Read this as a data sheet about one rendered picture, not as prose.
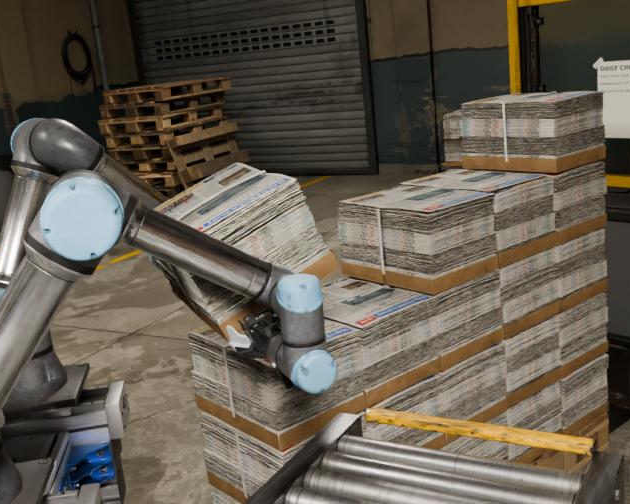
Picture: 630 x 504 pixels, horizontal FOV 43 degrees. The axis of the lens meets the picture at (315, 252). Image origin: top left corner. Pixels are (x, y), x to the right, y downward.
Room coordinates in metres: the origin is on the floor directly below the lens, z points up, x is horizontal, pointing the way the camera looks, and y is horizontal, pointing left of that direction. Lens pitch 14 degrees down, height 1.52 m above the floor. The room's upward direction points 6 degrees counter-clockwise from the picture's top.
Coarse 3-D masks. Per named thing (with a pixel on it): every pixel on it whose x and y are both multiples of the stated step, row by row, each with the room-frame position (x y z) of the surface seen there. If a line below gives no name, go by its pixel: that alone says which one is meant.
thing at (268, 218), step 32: (256, 192) 1.63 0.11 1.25; (288, 192) 1.60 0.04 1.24; (192, 224) 1.61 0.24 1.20; (224, 224) 1.55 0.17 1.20; (256, 224) 1.57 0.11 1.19; (288, 224) 1.61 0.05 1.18; (256, 256) 1.57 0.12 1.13; (288, 256) 1.60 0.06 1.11; (320, 256) 1.62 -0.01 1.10; (192, 288) 1.58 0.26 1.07; (224, 288) 1.54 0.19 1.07; (224, 320) 1.53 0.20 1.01
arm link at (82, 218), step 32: (64, 192) 1.15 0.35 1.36; (96, 192) 1.16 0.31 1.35; (32, 224) 1.18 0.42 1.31; (64, 224) 1.14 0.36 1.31; (96, 224) 1.15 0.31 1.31; (32, 256) 1.16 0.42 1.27; (64, 256) 1.13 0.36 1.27; (96, 256) 1.15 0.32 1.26; (32, 288) 1.15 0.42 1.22; (64, 288) 1.17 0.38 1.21; (0, 320) 1.14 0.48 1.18; (32, 320) 1.15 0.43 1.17; (0, 352) 1.13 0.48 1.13; (32, 352) 1.16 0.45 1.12; (0, 384) 1.13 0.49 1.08; (0, 416) 1.15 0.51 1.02
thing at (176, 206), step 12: (228, 168) 1.91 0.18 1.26; (240, 168) 1.87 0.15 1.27; (252, 168) 1.83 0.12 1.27; (204, 180) 1.89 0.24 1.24; (216, 180) 1.86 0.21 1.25; (228, 180) 1.82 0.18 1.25; (192, 192) 1.84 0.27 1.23; (204, 192) 1.81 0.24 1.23; (216, 192) 1.78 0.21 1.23; (168, 204) 1.83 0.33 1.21; (180, 204) 1.80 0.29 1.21; (192, 204) 1.77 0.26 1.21; (168, 276) 1.82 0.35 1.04; (180, 288) 1.73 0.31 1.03
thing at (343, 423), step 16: (336, 416) 1.48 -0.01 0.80; (352, 416) 1.47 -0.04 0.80; (320, 432) 1.42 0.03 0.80; (336, 432) 1.41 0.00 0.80; (352, 432) 1.44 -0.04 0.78; (304, 448) 1.36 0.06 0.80; (320, 448) 1.35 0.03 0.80; (336, 448) 1.38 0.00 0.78; (288, 464) 1.31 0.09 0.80; (304, 464) 1.30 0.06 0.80; (320, 464) 1.32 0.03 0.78; (272, 480) 1.26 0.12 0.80; (288, 480) 1.25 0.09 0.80; (256, 496) 1.21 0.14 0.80; (272, 496) 1.21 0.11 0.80
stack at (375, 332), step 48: (336, 288) 2.26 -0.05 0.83; (384, 288) 2.22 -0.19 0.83; (480, 288) 2.21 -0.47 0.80; (528, 288) 2.36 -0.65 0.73; (192, 336) 1.99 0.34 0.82; (336, 336) 1.86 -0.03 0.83; (384, 336) 1.96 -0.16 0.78; (432, 336) 2.08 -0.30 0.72; (480, 336) 2.20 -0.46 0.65; (528, 336) 2.35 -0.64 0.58; (240, 384) 1.83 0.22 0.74; (336, 384) 1.85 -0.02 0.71; (432, 384) 2.06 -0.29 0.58; (480, 384) 2.18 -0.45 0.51; (528, 384) 2.34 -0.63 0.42; (240, 432) 1.87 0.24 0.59; (384, 432) 1.93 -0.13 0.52; (432, 432) 2.06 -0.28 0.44; (240, 480) 1.88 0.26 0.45
